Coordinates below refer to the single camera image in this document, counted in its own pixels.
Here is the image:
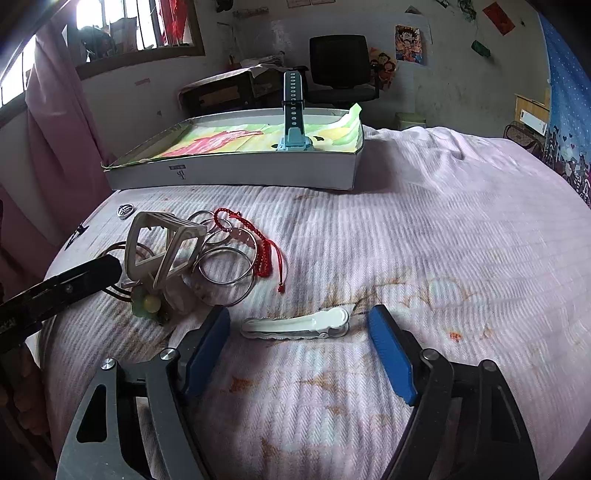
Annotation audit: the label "patterned silver bangle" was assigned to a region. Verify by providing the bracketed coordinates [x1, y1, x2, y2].
[208, 225, 266, 259]

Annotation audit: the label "black hair tie green beads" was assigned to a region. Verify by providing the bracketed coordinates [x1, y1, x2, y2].
[99, 242, 185, 326]

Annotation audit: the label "blue printed curtain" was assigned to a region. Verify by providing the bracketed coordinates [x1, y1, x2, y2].
[538, 11, 591, 206]

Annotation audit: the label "black office chair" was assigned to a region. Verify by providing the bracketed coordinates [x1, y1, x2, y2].
[305, 35, 384, 104]

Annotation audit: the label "thin silver bangle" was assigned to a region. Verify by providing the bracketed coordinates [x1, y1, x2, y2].
[188, 209, 220, 232]
[193, 247, 256, 289]
[196, 258, 257, 306]

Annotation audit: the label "black patterned bag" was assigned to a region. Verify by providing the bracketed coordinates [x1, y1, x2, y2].
[502, 121, 546, 155]

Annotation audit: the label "colourful drawing paper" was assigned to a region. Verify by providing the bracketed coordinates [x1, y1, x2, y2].
[154, 104, 363, 160]

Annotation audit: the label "light blue wrist watch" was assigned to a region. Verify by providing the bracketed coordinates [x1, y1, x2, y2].
[276, 71, 315, 152]

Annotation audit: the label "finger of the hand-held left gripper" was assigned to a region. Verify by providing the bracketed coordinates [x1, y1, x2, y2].
[11, 255, 124, 324]

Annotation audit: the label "beige hair claw clip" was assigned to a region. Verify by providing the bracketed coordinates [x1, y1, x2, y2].
[124, 211, 208, 289]

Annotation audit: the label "light wooden cabinet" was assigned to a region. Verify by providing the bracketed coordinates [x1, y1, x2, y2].
[514, 92, 552, 137]

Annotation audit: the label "anime wall poster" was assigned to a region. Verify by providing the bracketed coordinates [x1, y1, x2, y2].
[394, 24, 426, 66]

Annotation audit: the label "shallow white cardboard box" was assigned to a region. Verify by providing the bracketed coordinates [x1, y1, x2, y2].
[102, 107, 365, 191]

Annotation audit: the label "barred window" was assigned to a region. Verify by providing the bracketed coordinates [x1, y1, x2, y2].
[0, 0, 206, 121]

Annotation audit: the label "red hanging cloth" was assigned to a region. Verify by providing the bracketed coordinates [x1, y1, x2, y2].
[159, 0, 186, 47]

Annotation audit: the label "red string bracelet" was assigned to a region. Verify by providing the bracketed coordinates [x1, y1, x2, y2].
[213, 208, 287, 294]

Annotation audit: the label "cartoon family wall poster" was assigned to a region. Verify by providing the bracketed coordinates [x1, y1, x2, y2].
[368, 46, 398, 90]

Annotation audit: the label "red diamond wall paper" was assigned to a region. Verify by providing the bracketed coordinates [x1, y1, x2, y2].
[482, 1, 516, 36]

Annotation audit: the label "pink striped bed sheet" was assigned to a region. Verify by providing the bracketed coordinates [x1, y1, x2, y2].
[25, 124, 591, 480]

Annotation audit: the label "brown paper bag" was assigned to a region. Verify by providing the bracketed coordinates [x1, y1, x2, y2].
[108, 16, 139, 52]

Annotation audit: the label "white hair clip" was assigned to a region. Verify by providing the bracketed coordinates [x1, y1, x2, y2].
[240, 308, 350, 342]

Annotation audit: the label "pile of papers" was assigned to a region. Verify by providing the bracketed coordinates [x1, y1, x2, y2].
[240, 54, 284, 70]

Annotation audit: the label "person's left hand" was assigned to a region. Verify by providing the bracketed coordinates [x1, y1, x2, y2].
[11, 351, 51, 437]

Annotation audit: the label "green plastic stool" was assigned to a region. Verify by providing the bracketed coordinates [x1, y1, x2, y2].
[396, 112, 428, 131]

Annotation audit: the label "pink curtain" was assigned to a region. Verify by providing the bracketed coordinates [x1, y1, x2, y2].
[0, 182, 51, 296]
[23, 14, 116, 217]

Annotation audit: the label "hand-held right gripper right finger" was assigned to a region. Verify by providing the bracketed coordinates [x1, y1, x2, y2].
[368, 304, 541, 480]

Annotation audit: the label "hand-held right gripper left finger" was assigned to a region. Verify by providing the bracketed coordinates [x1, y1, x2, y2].
[55, 305, 232, 480]

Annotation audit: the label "dark wooden desk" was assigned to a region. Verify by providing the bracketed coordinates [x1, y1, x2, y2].
[178, 65, 308, 121]

